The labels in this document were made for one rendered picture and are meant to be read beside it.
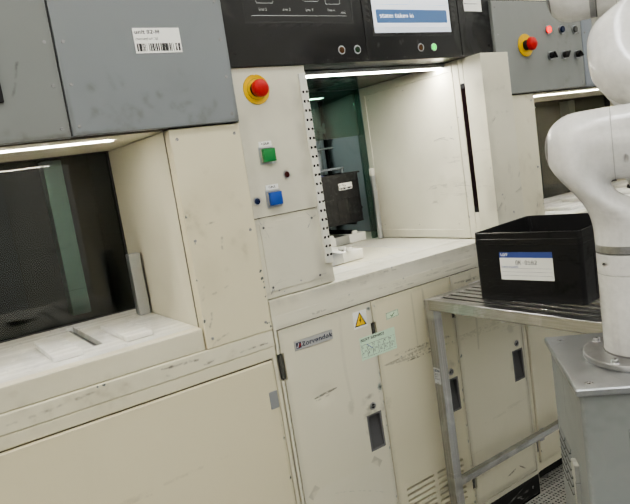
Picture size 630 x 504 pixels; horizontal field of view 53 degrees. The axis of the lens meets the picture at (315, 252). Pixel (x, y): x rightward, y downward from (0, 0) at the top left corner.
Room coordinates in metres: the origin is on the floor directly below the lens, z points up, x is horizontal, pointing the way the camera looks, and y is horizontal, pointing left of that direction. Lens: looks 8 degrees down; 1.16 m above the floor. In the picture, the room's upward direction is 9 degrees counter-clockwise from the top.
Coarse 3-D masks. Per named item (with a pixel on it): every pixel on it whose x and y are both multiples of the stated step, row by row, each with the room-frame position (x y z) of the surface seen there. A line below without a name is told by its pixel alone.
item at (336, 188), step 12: (336, 168) 2.32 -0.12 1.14; (324, 180) 2.18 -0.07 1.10; (336, 180) 2.20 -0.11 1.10; (348, 180) 2.23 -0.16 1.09; (324, 192) 2.17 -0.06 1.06; (336, 192) 2.20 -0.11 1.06; (348, 192) 2.23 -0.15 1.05; (336, 204) 2.20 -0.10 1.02; (348, 204) 2.22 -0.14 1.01; (360, 204) 2.25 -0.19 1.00; (336, 216) 2.19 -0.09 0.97; (348, 216) 2.22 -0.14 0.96; (360, 216) 2.25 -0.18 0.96
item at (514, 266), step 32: (512, 224) 1.70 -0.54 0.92; (544, 224) 1.72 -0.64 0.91; (576, 224) 1.65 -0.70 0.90; (480, 256) 1.56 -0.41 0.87; (512, 256) 1.50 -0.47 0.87; (544, 256) 1.43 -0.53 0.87; (576, 256) 1.38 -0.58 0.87; (512, 288) 1.50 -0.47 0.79; (544, 288) 1.44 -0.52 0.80; (576, 288) 1.38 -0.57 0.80
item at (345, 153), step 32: (256, 0) 1.48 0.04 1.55; (288, 0) 1.53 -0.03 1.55; (320, 0) 1.58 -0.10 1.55; (448, 0) 1.82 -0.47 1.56; (480, 0) 1.89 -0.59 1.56; (416, 32) 1.75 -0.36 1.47; (448, 32) 1.81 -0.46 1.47; (352, 160) 2.52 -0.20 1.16; (352, 224) 2.57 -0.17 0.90; (384, 352) 1.60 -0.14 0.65
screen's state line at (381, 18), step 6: (378, 12) 1.68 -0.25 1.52; (384, 12) 1.69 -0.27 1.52; (390, 12) 1.70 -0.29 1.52; (396, 12) 1.71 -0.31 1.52; (402, 12) 1.72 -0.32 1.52; (408, 12) 1.73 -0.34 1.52; (414, 12) 1.75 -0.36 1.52; (420, 12) 1.76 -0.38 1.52; (426, 12) 1.77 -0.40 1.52; (432, 12) 1.78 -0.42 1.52; (438, 12) 1.80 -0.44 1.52; (444, 12) 1.81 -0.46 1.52; (378, 18) 1.68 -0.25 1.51; (384, 18) 1.69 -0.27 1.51; (390, 18) 1.70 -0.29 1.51; (396, 18) 1.71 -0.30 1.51; (402, 18) 1.72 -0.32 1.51; (408, 18) 1.73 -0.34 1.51; (414, 18) 1.75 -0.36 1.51; (420, 18) 1.76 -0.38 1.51; (426, 18) 1.77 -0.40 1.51; (432, 18) 1.78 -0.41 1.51; (438, 18) 1.79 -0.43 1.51; (444, 18) 1.81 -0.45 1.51
